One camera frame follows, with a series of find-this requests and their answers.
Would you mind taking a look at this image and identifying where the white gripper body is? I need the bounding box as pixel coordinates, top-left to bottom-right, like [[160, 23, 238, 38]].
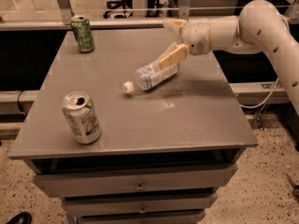
[[180, 19, 210, 55]]

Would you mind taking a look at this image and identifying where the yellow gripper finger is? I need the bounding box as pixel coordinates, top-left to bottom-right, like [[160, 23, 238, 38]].
[[158, 42, 190, 70], [163, 19, 188, 43]]

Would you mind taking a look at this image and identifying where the clear plastic water bottle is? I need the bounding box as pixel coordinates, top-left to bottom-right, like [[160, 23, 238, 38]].
[[123, 61, 178, 93]]

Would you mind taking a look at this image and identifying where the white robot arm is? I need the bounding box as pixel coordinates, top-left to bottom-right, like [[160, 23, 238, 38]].
[[158, 0, 299, 113]]

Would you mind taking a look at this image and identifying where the black office chair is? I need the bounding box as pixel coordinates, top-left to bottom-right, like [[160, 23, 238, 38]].
[[103, 0, 133, 19]]

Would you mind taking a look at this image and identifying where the green soda can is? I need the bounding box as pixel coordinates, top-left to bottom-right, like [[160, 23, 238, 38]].
[[71, 15, 95, 53]]

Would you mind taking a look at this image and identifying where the grey drawer cabinet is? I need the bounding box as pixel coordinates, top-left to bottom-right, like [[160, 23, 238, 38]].
[[9, 29, 257, 224]]

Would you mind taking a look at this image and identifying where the white 7up soda can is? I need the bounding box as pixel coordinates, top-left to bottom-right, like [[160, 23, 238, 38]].
[[62, 91, 102, 145]]

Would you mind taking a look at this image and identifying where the black shoe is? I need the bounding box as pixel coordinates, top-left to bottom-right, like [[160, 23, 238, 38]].
[[6, 212, 32, 224]]

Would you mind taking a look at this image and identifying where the white cable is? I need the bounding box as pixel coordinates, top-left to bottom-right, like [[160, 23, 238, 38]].
[[238, 77, 281, 110]]

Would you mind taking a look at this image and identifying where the metal railing frame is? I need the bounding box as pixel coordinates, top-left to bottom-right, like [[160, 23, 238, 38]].
[[0, 0, 298, 30]]

